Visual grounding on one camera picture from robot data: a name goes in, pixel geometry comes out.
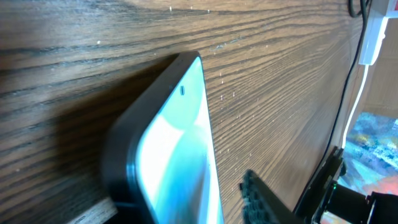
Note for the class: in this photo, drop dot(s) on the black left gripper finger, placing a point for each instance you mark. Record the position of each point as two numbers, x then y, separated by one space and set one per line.
261 205

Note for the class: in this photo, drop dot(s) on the Galaxy S24+ smartphone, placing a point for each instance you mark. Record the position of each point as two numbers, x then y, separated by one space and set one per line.
158 163

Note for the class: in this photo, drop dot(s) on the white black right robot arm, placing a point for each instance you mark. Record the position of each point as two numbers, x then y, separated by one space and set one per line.
354 207

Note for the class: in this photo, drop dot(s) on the white power strip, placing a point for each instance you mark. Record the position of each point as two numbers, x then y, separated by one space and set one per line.
380 12

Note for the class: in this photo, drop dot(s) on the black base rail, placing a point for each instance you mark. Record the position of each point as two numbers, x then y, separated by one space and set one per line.
312 203

